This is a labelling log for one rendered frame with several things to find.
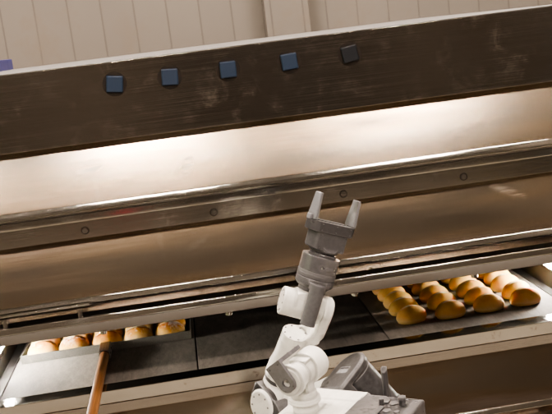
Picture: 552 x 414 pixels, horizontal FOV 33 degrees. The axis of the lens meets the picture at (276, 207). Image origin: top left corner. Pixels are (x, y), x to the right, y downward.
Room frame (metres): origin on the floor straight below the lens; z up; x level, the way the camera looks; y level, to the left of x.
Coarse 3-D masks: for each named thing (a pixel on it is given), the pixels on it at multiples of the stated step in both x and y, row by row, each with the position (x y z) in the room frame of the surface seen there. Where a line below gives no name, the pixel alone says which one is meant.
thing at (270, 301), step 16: (544, 256) 2.50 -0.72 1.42; (432, 272) 2.47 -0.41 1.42; (448, 272) 2.47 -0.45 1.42; (464, 272) 2.47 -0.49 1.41; (480, 272) 2.48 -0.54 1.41; (336, 288) 2.44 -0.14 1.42; (352, 288) 2.45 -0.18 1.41; (368, 288) 2.45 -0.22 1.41; (224, 304) 2.42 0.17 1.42; (240, 304) 2.42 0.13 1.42; (256, 304) 2.42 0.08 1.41; (272, 304) 2.42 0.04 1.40; (112, 320) 2.39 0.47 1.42; (128, 320) 2.39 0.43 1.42; (144, 320) 2.39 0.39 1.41; (160, 320) 2.40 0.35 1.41; (16, 336) 2.37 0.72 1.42; (32, 336) 2.37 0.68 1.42; (48, 336) 2.37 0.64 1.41; (64, 336) 2.37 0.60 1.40
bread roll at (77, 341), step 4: (72, 336) 2.90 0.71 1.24; (76, 336) 2.90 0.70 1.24; (80, 336) 2.91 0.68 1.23; (64, 340) 2.90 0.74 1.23; (68, 340) 2.89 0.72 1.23; (72, 340) 2.89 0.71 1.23; (76, 340) 2.89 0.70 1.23; (80, 340) 2.90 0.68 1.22; (84, 340) 2.90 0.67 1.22; (88, 340) 2.92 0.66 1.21; (60, 344) 2.90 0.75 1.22; (64, 344) 2.89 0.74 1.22; (68, 344) 2.88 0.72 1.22; (72, 344) 2.88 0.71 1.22; (76, 344) 2.88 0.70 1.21; (80, 344) 2.89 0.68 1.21; (84, 344) 2.89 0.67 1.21; (88, 344) 2.90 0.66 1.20; (60, 348) 2.89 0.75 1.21; (64, 348) 2.88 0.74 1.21; (68, 348) 2.88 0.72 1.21
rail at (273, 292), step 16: (496, 256) 2.49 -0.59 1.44; (512, 256) 2.49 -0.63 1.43; (528, 256) 2.50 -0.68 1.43; (384, 272) 2.46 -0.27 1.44; (400, 272) 2.46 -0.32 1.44; (416, 272) 2.47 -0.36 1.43; (272, 288) 2.44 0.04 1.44; (176, 304) 2.41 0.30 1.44; (192, 304) 2.41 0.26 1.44; (208, 304) 2.41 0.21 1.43; (64, 320) 2.38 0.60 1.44; (80, 320) 2.39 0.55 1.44; (96, 320) 2.39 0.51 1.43; (0, 336) 2.36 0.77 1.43
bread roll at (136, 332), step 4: (132, 328) 2.92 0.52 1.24; (136, 328) 2.92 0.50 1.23; (140, 328) 2.92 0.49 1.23; (144, 328) 2.92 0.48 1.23; (148, 328) 2.93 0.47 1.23; (128, 332) 2.91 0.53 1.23; (132, 332) 2.91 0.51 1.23; (136, 332) 2.91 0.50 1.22; (140, 332) 2.91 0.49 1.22; (144, 332) 2.91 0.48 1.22; (148, 332) 2.91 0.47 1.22; (152, 332) 2.93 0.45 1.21; (124, 336) 2.92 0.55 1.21; (128, 336) 2.91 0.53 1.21; (132, 336) 2.90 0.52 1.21; (136, 336) 2.90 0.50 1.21; (140, 336) 2.90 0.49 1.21; (144, 336) 2.90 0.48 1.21; (148, 336) 2.91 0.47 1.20
